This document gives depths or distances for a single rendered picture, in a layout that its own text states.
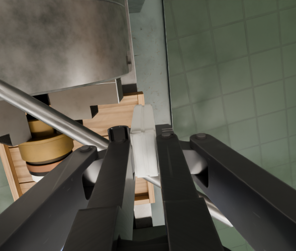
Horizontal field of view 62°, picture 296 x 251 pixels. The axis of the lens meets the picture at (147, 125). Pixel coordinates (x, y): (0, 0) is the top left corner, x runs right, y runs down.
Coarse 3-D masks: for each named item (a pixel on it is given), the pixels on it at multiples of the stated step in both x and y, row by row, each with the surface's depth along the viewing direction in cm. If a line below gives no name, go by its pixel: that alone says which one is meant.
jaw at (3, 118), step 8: (0, 104) 33; (8, 104) 34; (0, 112) 33; (8, 112) 34; (16, 112) 35; (24, 112) 36; (0, 120) 33; (8, 120) 34; (16, 120) 35; (24, 120) 36; (0, 128) 33; (8, 128) 34; (16, 128) 35; (24, 128) 36; (0, 136) 36; (8, 136) 35; (16, 136) 35; (24, 136) 36; (8, 144) 35; (16, 144) 35
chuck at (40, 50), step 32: (0, 0) 22; (32, 0) 23; (64, 0) 24; (96, 0) 27; (0, 32) 22; (32, 32) 23; (64, 32) 25; (96, 32) 28; (0, 64) 23; (32, 64) 24; (64, 64) 25; (96, 64) 28; (128, 64) 38
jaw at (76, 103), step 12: (96, 84) 36; (108, 84) 36; (120, 84) 38; (60, 96) 37; (72, 96) 36; (84, 96) 36; (96, 96) 36; (108, 96) 36; (120, 96) 38; (60, 108) 37; (72, 108) 37; (84, 108) 37; (96, 108) 40; (60, 132) 38
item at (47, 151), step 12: (36, 120) 37; (36, 132) 38; (48, 132) 38; (24, 144) 37; (36, 144) 37; (48, 144) 37; (60, 144) 39; (72, 144) 42; (24, 156) 38; (36, 156) 38; (48, 156) 38; (60, 156) 39; (36, 168) 39; (48, 168) 39
